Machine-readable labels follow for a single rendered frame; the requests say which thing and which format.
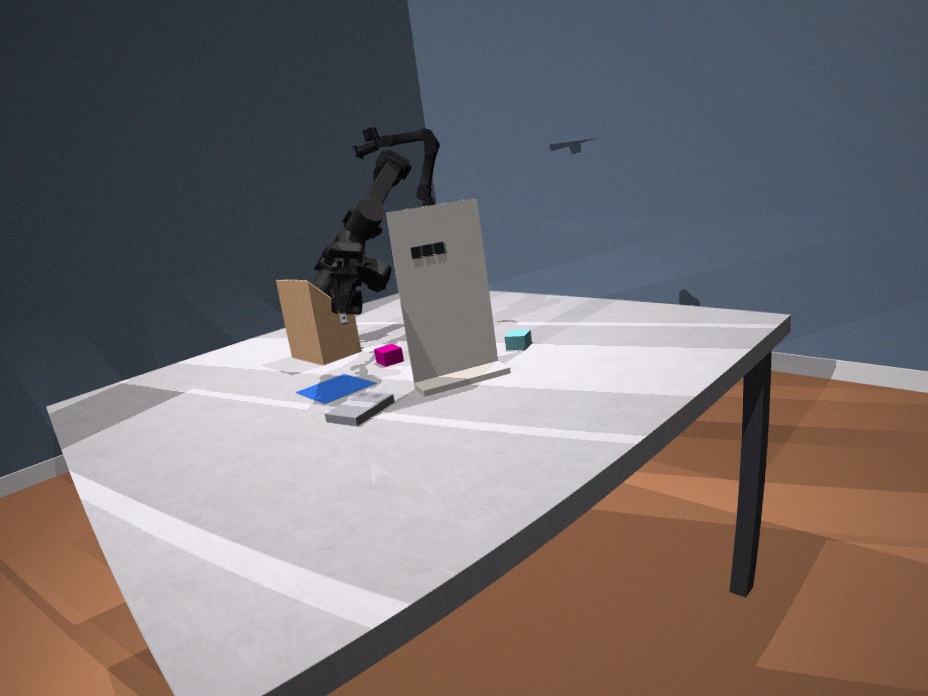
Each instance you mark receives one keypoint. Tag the small teal block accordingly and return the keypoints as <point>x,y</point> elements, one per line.
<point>518,339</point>

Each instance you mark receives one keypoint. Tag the blue square mat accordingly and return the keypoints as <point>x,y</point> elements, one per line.
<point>335,388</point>

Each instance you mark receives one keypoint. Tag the small magenta block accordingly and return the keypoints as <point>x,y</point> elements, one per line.
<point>389,355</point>

